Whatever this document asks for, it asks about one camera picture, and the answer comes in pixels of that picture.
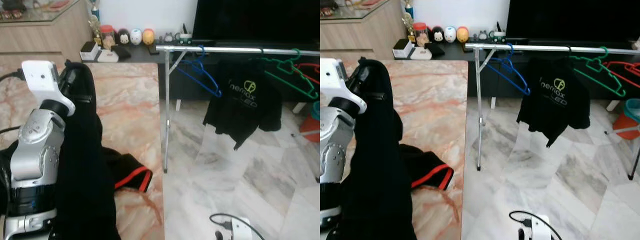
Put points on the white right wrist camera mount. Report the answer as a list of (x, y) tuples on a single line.
[(242, 230), (537, 230)]

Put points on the gold blue trophy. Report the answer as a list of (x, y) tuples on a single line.
[(408, 22), (95, 25)]

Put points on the orange bin teal liner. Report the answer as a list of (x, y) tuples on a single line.
[(627, 122), (312, 125)]

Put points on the black white mouse plush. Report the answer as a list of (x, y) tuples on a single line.
[(123, 37), (437, 35)]

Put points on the red plastic clothes hanger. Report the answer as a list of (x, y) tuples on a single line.
[(310, 76), (625, 78)]

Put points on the black wallet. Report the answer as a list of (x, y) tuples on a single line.
[(121, 52), (436, 50)]

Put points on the clear case with figurine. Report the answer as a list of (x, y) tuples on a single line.
[(482, 35), (168, 37)]

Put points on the clear jar red lid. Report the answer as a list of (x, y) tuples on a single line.
[(107, 37), (421, 35)]

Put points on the white box black lid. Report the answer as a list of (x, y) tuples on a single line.
[(402, 48), (90, 51)]

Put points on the green white cup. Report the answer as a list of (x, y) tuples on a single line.
[(498, 35), (185, 37)]

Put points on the black garment red trim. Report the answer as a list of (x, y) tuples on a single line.
[(430, 172), (125, 167)]

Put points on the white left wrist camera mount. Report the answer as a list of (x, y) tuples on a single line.
[(42, 82), (332, 80)]

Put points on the silver metal clothes rack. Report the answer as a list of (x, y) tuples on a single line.
[(545, 48), (230, 49)]

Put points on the black flat screen television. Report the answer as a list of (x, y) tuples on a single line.
[(255, 20), (570, 20)]

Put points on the flat white box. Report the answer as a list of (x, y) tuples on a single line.
[(108, 56), (421, 54)]

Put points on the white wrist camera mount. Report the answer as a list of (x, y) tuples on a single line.
[(537, 230), (242, 230), (42, 82), (332, 80)]

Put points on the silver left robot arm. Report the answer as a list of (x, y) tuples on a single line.
[(335, 150), (37, 150)]

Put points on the light wooden cabinet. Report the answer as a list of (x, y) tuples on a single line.
[(360, 32), (45, 35)]

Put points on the blue plastic clothes hanger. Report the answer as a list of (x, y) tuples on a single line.
[(200, 82), (510, 80)]

